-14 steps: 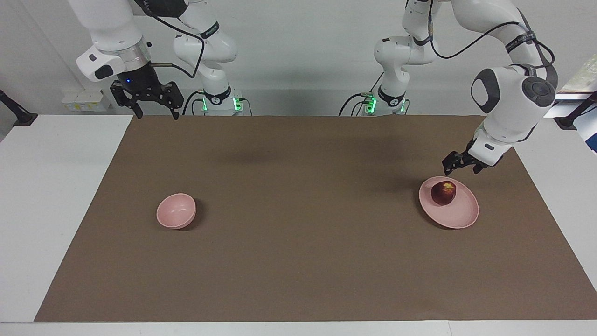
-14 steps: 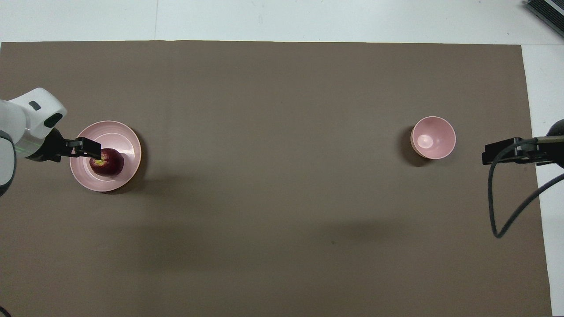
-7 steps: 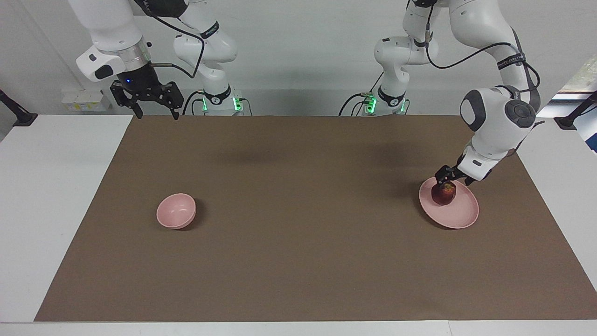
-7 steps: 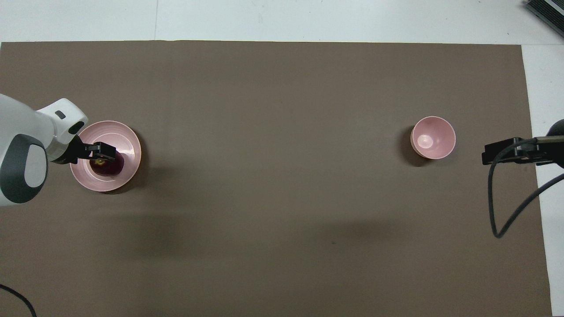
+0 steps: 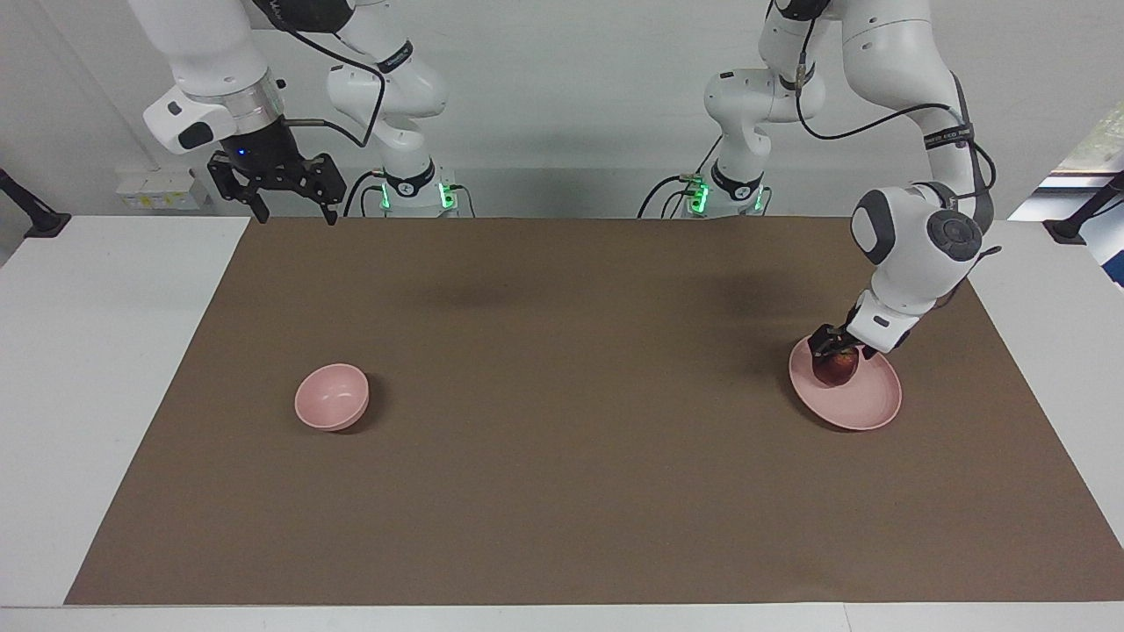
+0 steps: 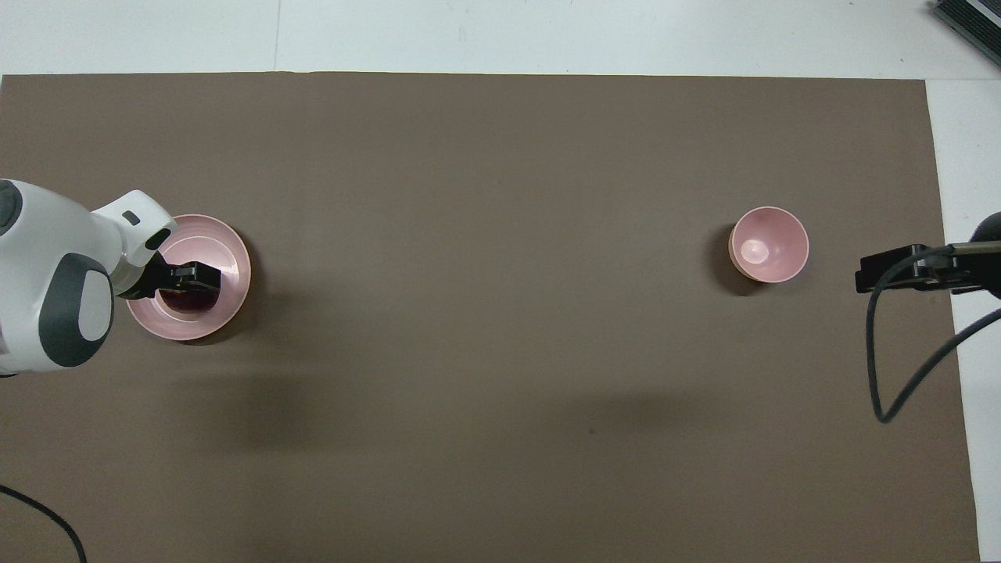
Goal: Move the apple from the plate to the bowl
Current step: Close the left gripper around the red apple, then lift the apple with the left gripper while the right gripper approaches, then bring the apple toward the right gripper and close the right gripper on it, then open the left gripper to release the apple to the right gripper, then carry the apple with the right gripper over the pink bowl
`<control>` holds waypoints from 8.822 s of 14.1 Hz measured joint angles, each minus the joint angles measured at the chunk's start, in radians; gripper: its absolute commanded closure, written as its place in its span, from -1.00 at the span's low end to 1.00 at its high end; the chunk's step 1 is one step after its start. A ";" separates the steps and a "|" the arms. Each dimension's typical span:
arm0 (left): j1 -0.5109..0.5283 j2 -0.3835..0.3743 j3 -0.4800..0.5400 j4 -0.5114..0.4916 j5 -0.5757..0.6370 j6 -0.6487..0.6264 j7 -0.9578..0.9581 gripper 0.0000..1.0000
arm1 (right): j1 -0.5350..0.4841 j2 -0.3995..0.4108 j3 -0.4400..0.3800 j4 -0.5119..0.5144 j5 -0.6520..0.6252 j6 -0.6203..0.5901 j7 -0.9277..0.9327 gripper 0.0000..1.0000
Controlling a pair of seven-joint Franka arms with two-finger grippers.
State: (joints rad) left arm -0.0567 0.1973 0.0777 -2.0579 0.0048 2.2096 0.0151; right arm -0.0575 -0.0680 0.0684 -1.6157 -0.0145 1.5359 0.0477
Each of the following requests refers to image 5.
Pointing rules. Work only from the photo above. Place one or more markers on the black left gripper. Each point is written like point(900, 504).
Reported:
point(850, 320)

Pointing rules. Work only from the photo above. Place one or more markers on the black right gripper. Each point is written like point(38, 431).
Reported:
point(263, 149)

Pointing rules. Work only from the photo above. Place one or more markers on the red apple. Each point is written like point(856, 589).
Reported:
point(836, 370)

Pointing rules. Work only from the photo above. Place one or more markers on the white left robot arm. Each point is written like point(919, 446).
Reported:
point(913, 254)

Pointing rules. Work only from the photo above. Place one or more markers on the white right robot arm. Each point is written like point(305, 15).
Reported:
point(211, 53)

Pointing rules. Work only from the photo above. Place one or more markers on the pink plate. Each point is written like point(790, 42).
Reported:
point(865, 399)

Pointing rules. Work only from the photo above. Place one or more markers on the pink bowl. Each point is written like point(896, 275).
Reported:
point(329, 399)

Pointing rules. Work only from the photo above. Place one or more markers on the brown table mat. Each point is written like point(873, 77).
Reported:
point(562, 483)

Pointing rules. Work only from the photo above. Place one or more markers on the window with green view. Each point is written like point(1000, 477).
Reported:
point(1093, 145)

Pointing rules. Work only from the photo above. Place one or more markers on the white wall socket strip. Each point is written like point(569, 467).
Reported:
point(158, 189)

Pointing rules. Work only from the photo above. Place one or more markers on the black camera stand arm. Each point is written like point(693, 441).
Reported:
point(39, 219)
point(1071, 228)

